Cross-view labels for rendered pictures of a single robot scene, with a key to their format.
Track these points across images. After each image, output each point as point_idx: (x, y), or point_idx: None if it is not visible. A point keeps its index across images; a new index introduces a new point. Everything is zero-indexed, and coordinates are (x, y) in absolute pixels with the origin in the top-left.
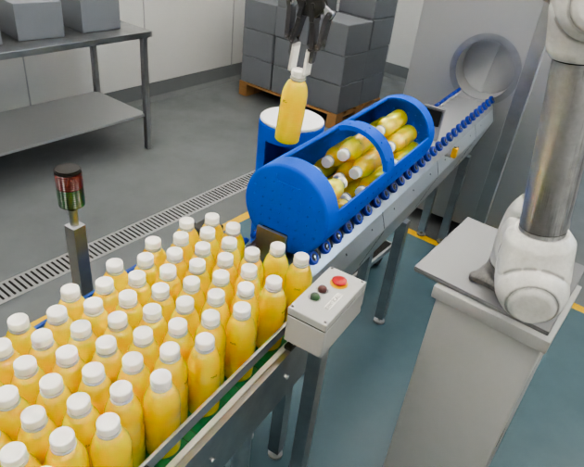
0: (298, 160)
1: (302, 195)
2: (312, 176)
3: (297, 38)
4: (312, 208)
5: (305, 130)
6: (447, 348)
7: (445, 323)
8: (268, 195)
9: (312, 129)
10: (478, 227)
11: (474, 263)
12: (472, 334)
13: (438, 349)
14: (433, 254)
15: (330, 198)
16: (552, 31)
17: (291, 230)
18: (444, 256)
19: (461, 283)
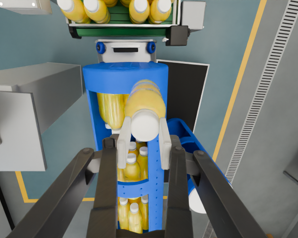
0: (126, 89)
1: (108, 67)
2: (101, 78)
3: None
4: (97, 66)
5: (194, 190)
6: (17, 79)
7: (13, 82)
8: (144, 65)
9: (190, 194)
10: (31, 165)
11: (4, 124)
12: None
13: (25, 78)
14: (30, 115)
15: (85, 80)
16: None
17: (118, 63)
18: (24, 118)
19: None
